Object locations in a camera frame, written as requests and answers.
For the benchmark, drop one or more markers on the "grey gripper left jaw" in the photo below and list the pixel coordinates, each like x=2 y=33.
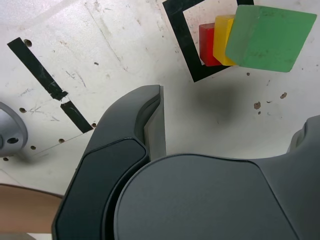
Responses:
x=105 y=175

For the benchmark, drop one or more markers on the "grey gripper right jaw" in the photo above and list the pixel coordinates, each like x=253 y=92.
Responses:
x=200 y=200

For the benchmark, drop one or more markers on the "red cube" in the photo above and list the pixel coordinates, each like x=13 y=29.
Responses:
x=206 y=45

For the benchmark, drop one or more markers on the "yellow cube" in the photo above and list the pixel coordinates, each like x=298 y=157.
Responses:
x=221 y=37

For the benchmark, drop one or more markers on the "green cube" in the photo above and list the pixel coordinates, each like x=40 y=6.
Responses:
x=270 y=37

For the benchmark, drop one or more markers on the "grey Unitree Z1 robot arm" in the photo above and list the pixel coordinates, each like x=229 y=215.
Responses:
x=10 y=130

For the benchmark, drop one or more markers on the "black tape square outline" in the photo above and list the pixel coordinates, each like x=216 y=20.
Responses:
x=177 y=25

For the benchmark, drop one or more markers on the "person's hand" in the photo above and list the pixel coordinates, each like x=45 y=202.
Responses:
x=25 y=210

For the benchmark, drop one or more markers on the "black tape strip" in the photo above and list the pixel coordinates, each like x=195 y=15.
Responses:
x=32 y=67

